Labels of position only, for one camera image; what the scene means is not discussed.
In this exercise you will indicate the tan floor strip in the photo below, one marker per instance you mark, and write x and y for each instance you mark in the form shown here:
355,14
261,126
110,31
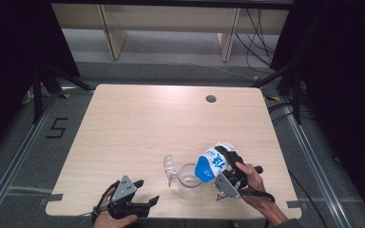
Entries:
12,190

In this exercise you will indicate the person's right hand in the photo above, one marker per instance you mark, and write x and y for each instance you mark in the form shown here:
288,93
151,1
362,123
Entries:
254,183

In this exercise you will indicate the blue and white milk carton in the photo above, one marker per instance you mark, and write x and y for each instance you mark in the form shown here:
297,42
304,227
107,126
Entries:
210,164

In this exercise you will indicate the yellow black tape marker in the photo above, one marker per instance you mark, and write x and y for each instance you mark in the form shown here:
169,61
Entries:
256,78
273,98
65,95

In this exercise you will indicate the person's left hand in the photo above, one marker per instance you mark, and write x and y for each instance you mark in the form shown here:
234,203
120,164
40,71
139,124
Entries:
111,221

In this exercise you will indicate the grey tape strip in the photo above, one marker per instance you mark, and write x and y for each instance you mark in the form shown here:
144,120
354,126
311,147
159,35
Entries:
296,204
52,199

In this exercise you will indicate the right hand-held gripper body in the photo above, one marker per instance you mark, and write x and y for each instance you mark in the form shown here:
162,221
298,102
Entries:
226,186

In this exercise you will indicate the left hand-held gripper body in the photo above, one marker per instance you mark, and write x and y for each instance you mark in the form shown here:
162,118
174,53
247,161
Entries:
125,189

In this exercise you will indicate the dark curtain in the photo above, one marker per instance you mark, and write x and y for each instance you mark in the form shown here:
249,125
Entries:
345,79
12,63

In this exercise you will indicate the light wooden desk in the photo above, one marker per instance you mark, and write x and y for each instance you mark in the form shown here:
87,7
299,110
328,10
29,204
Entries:
171,17

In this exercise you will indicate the black metal stand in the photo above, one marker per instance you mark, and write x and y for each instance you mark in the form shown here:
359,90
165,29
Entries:
38,95
296,95

